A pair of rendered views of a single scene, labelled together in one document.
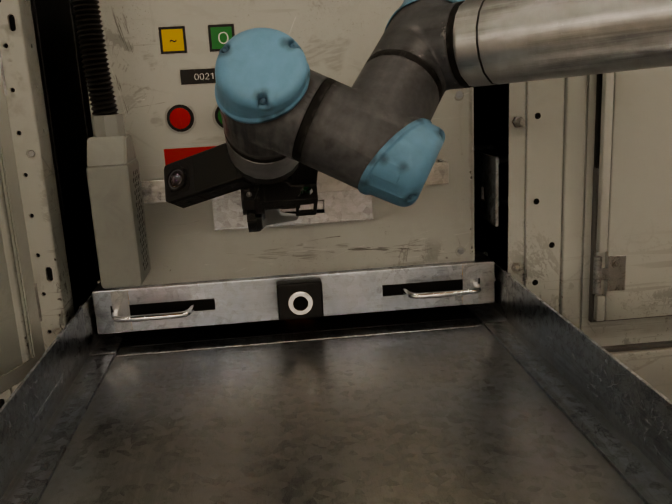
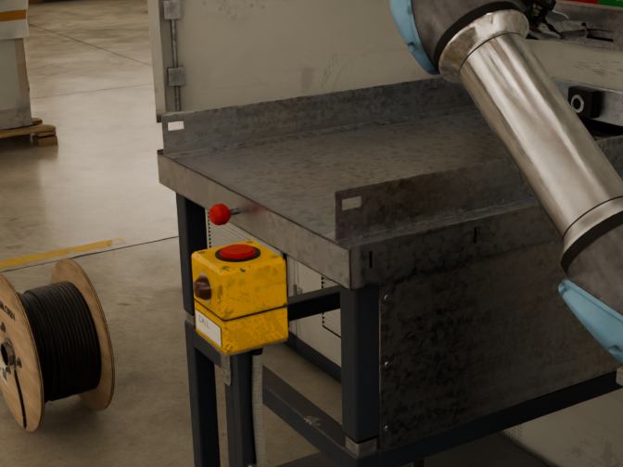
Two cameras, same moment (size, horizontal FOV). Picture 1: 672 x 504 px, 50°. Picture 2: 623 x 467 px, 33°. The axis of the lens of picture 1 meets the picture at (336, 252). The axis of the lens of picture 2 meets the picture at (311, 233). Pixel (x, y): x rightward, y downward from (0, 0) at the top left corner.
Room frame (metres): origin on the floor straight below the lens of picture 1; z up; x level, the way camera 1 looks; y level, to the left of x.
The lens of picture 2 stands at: (-0.32, -1.43, 1.29)
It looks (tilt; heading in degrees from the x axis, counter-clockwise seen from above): 19 degrees down; 65
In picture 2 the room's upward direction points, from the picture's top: 1 degrees counter-clockwise
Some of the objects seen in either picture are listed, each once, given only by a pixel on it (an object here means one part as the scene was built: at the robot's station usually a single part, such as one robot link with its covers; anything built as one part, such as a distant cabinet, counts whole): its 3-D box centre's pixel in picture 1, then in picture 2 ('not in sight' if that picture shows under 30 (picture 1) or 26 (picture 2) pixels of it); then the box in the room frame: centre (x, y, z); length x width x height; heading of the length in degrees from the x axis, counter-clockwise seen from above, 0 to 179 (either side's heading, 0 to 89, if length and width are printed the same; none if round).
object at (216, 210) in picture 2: not in sight; (224, 213); (0.20, -0.01, 0.82); 0.04 x 0.03 x 0.03; 5
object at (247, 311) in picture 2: not in sight; (239, 296); (0.07, -0.41, 0.85); 0.08 x 0.08 x 0.10; 5
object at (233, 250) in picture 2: not in sight; (237, 256); (0.07, -0.41, 0.90); 0.04 x 0.04 x 0.02
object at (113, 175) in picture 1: (119, 209); not in sight; (0.86, 0.26, 1.04); 0.08 x 0.05 x 0.17; 5
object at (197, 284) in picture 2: not in sight; (200, 288); (0.02, -0.41, 0.87); 0.03 x 0.01 x 0.03; 95
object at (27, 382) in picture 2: not in sight; (46, 343); (0.10, 1.05, 0.20); 0.40 x 0.22 x 0.40; 98
